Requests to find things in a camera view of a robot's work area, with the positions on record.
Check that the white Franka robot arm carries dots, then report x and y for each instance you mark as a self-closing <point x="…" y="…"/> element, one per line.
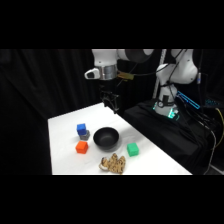
<point x="178" y="68"/>

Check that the green cube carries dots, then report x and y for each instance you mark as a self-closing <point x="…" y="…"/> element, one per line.
<point x="132" y="149"/>

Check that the black curtain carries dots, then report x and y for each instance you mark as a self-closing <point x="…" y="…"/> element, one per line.
<point x="40" y="86"/>

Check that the black bowl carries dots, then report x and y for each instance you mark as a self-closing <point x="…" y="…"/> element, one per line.
<point x="106" y="138"/>

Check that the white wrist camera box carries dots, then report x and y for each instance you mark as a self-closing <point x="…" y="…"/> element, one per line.
<point x="91" y="73"/>

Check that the orange cube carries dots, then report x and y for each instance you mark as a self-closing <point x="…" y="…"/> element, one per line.
<point x="81" y="147"/>

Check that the black robot stand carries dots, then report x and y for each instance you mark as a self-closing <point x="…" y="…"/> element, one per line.
<point x="166" y="133"/>

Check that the striped tiger plush toy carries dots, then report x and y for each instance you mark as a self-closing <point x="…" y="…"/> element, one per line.
<point x="113" y="164"/>

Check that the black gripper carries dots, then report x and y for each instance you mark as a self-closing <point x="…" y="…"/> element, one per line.
<point x="107" y="89"/>

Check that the blue cube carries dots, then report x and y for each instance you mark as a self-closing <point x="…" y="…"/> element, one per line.
<point x="81" y="128"/>

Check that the grey cube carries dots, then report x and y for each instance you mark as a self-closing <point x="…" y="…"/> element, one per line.
<point x="86" y="136"/>

